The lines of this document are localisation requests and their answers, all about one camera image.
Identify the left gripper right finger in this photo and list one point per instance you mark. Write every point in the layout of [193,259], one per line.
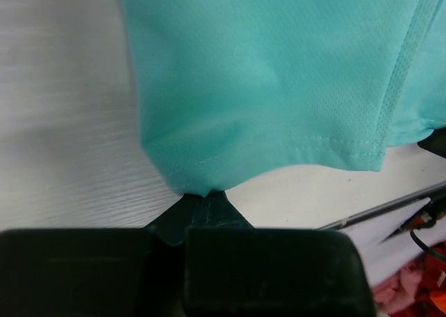
[234,269]

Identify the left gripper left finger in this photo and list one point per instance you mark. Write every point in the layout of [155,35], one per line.
[101,271]

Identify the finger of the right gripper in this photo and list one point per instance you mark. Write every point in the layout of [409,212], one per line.
[435,143]

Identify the teal t shirt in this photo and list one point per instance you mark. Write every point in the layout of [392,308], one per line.
[231,89]

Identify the red and pink clutter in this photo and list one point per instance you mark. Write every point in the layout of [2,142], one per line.
[418,287]

